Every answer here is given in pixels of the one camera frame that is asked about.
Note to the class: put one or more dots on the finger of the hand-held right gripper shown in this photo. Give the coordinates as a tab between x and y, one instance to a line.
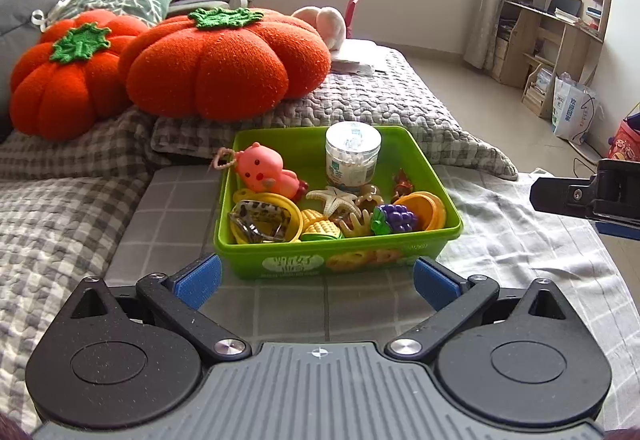
622	229
560	194

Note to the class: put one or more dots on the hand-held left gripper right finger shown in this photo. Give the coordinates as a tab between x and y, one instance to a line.
435	282

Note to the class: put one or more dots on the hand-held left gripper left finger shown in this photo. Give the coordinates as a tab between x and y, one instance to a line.
200	280

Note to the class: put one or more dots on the green plastic box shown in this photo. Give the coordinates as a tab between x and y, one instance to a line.
440	240

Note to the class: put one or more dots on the purple toy grapes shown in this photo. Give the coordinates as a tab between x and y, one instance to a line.
397	217

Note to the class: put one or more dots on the patterned hair claw clip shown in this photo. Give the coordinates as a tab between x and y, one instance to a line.
255	215

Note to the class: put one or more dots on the small red-brown toy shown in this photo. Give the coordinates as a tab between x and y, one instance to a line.
401	185

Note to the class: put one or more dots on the pink pig toy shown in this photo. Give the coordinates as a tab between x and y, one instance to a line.
260	167

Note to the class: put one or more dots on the yellow toy corn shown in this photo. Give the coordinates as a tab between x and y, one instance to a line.
320	225

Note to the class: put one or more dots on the beige toy starfish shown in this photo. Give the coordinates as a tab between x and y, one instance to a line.
332	202

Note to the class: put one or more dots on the clear cotton swab jar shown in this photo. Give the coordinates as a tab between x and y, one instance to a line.
350	159

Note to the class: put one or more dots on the light grid-patterned bedsheet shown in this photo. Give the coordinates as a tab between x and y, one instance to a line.
525	270

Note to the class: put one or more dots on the white paper bag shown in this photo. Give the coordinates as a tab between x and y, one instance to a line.
570	109

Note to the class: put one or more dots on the red bag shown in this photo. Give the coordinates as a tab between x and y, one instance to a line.
627	139

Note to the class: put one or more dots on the wooden desk shelf unit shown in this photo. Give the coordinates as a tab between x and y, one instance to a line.
575	39

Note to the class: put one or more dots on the black laptop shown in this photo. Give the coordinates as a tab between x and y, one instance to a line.
565	3

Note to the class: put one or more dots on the grey checked quilt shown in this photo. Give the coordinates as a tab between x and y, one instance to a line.
375	99

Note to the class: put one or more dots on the large orange pumpkin cushion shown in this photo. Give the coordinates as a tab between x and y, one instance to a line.
225	64

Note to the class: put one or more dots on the small orange pumpkin cushion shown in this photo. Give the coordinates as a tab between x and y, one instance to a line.
60	89

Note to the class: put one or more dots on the white papers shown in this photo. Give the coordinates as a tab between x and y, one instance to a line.
355	54

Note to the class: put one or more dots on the red plastic object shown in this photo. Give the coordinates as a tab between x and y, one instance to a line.
352	17

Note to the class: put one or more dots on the white and pink plush toy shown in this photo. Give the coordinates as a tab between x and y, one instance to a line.
325	24

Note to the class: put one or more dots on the teal leaf-patterned pillow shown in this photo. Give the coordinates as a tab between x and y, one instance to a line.
125	2

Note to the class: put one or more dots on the white ribbon loop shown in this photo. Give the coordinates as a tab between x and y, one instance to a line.
37	16

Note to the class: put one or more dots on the grey sofa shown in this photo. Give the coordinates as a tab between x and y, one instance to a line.
20	9

